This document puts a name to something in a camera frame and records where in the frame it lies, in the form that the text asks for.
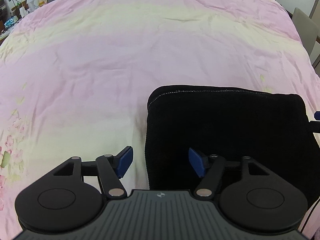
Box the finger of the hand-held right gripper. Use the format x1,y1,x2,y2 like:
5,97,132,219
309,110,320,133

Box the cluttered bedside desk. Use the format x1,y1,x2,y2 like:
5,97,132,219
0,0,47,43

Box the black pants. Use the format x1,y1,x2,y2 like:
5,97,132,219
144,85,320,208

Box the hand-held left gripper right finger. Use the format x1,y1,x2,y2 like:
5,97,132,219
188,147,272,198

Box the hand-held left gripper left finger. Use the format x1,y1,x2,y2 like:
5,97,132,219
53,145,134,198

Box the pink floral blanket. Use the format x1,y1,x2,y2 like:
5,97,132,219
0,0,320,240

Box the grey chair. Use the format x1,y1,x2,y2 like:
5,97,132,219
291,7,320,68

